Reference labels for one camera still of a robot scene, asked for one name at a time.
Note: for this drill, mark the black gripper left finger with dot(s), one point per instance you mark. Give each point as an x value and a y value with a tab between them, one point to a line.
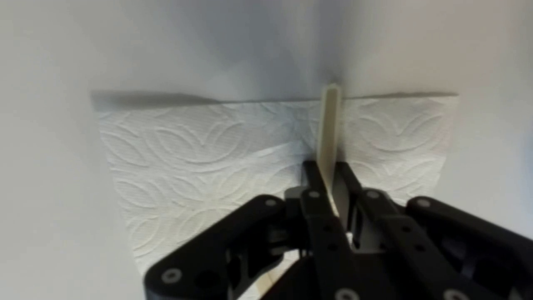
260	243

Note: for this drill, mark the white embossed paper napkin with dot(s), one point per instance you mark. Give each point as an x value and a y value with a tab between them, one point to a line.
194	155

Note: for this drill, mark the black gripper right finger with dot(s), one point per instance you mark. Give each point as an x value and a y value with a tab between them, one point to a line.
443	243

